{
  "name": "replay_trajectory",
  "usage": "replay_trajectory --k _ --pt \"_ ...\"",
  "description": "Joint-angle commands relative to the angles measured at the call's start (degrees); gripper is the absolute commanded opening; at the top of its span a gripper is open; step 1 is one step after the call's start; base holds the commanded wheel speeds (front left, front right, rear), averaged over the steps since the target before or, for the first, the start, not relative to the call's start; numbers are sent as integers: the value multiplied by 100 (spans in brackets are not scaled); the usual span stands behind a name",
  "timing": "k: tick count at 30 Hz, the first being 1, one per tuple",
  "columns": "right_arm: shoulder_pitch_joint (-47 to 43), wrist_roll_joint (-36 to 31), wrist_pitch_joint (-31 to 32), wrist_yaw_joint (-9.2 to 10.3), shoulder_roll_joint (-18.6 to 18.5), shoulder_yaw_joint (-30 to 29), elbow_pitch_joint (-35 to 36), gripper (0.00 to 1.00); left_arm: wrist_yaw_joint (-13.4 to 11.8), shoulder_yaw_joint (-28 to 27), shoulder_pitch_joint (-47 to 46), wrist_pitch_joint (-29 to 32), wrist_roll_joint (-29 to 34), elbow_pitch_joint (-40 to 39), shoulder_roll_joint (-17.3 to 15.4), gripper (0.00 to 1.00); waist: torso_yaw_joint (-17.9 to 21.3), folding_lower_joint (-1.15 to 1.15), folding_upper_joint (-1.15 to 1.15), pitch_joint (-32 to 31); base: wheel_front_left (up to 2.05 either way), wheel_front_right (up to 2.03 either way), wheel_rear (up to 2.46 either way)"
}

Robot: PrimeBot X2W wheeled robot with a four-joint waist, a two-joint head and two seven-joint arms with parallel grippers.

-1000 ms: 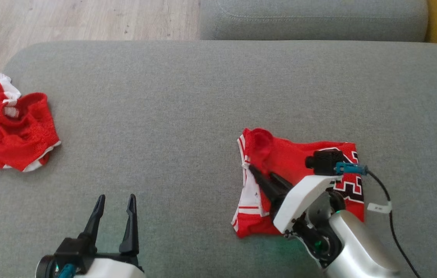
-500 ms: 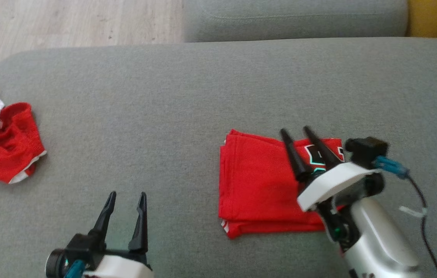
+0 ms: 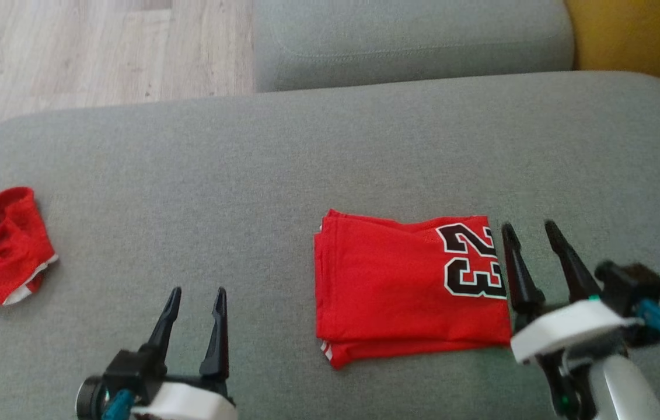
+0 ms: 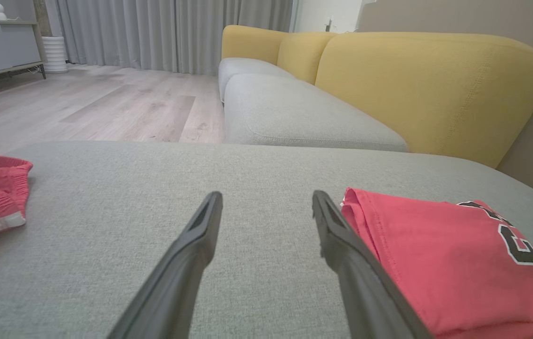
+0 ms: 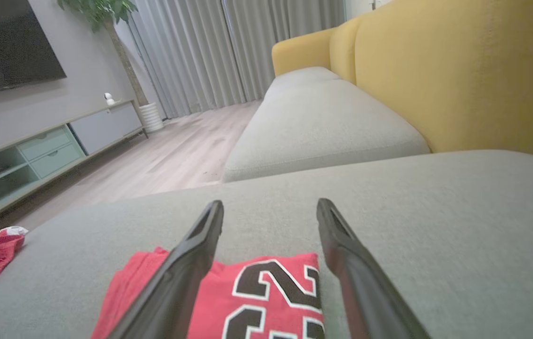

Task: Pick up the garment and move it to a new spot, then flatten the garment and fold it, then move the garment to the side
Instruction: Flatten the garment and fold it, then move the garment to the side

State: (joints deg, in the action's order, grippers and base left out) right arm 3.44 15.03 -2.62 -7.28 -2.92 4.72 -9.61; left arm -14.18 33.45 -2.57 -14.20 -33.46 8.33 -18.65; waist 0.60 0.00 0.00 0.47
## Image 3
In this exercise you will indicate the red basketball shorts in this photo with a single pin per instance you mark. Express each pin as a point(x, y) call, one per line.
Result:
point(3, 251)

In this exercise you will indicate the red basketball jersey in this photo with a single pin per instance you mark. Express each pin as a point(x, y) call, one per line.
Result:
point(388, 286)

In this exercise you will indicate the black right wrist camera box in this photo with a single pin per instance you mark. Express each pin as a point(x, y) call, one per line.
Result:
point(630, 286)

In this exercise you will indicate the grey sofa back cushion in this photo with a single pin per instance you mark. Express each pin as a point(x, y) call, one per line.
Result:
point(411, 41)

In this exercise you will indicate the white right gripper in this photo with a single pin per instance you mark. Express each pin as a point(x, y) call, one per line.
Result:
point(575, 326)

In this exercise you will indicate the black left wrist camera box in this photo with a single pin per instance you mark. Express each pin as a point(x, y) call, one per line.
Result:
point(128, 367)

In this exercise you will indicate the grey sofa seat cushion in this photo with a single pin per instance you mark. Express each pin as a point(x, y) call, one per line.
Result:
point(248, 175)

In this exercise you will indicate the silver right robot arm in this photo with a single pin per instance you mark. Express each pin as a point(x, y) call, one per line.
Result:
point(621, 391)

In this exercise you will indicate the mustard yellow upholstered surface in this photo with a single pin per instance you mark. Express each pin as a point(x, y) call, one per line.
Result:
point(645, 41)

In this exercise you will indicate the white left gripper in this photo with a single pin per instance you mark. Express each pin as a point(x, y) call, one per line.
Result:
point(189, 402)

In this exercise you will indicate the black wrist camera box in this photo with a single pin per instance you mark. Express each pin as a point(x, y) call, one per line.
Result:
point(128, 367)
point(630, 286)

